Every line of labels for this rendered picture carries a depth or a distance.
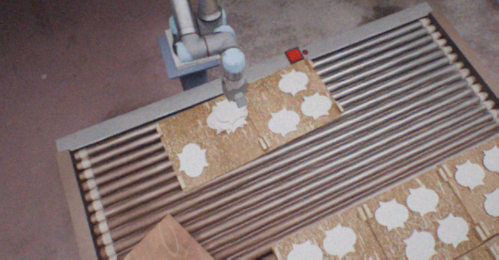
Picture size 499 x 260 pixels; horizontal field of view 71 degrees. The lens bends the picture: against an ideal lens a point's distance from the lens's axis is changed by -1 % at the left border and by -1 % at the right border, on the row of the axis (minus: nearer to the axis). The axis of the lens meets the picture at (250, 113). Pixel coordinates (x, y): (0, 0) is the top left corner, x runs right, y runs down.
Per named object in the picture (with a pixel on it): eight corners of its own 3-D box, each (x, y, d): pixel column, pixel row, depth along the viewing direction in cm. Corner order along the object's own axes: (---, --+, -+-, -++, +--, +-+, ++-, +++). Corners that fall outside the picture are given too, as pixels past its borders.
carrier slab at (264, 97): (234, 91, 174) (234, 89, 172) (306, 59, 182) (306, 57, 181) (268, 152, 162) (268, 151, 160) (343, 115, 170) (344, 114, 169)
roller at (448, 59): (90, 204, 155) (85, 202, 150) (449, 55, 191) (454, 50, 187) (93, 215, 153) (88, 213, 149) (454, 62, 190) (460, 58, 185)
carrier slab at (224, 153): (155, 125, 165) (154, 124, 164) (234, 91, 174) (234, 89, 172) (184, 193, 153) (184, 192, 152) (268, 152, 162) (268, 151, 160)
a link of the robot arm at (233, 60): (241, 43, 123) (248, 63, 120) (241, 60, 133) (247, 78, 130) (218, 48, 122) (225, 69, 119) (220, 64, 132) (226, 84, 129)
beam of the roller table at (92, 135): (61, 143, 167) (54, 139, 162) (421, 8, 206) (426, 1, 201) (64, 159, 164) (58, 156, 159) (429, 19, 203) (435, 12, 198)
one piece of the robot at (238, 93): (233, 98, 129) (233, 116, 144) (254, 88, 131) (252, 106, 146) (218, 72, 133) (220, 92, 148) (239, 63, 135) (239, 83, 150)
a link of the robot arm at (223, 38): (202, 28, 127) (209, 52, 123) (233, 21, 129) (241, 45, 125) (204, 40, 135) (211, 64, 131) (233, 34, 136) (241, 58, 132)
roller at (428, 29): (79, 163, 162) (75, 160, 157) (428, 28, 198) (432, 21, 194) (82, 173, 160) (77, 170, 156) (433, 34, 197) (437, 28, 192)
